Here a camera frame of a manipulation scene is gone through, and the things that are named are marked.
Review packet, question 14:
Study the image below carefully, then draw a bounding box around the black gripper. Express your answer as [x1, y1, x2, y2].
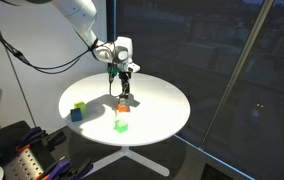
[117, 70, 132, 102]

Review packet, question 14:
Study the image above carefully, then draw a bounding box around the gray block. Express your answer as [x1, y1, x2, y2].
[119, 95, 130, 108]

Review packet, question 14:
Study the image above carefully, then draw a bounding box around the orange block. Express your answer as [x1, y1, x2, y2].
[116, 103, 130, 113]

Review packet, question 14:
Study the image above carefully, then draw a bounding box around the green block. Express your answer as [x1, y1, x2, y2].
[114, 118, 129, 134]

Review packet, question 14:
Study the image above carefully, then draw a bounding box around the lime yellow-green block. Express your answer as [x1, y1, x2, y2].
[73, 100, 87, 116]

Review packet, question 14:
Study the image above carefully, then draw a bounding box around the blue block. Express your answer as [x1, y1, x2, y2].
[69, 107, 84, 123]

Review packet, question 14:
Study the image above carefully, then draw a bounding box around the perforated metal plate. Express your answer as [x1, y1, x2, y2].
[3, 146, 47, 180]

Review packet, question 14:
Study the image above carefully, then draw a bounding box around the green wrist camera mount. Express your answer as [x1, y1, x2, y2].
[106, 65, 121, 78]

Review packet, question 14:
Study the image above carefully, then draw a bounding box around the white table pedestal base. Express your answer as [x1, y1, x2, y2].
[81, 145, 171, 178]

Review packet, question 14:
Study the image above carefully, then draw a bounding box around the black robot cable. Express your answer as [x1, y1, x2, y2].
[0, 3, 115, 75]

